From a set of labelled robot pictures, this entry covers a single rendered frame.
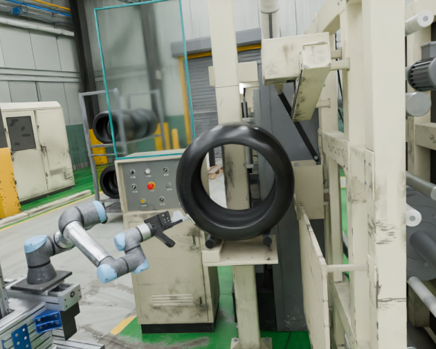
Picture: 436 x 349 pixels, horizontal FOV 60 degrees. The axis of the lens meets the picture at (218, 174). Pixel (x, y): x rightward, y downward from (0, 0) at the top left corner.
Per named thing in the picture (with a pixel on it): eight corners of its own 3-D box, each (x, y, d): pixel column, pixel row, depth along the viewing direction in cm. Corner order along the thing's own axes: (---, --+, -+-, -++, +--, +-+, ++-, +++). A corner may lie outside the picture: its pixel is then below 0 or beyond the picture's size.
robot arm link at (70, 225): (47, 208, 175) (107, 270, 149) (69, 202, 183) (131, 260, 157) (46, 228, 180) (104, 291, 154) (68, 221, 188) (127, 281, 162)
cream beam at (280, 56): (262, 86, 202) (260, 57, 200) (310, 81, 199) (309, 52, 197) (262, 80, 143) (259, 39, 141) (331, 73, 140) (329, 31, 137)
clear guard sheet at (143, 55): (116, 159, 253) (94, 9, 236) (196, 152, 246) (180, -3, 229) (115, 159, 251) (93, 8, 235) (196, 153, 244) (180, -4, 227)
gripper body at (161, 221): (169, 209, 177) (146, 219, 171) (176, 226, 176) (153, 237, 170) (163, 212, 183) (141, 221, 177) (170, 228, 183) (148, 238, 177)
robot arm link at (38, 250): (23, 263, 207) (18, 239, 204) (47, 254, 216) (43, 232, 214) (32, 268, 199) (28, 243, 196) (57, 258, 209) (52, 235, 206)
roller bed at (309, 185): (293, 210, 227) (291, 160, 222) (319, 208, 226) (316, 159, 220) (297, 220, 208) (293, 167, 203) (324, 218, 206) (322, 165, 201)
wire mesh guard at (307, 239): (304, 310, 228) (297, 198, 216) (306, 310, 228) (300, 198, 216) (329, 441, 141) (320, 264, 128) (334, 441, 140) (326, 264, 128)
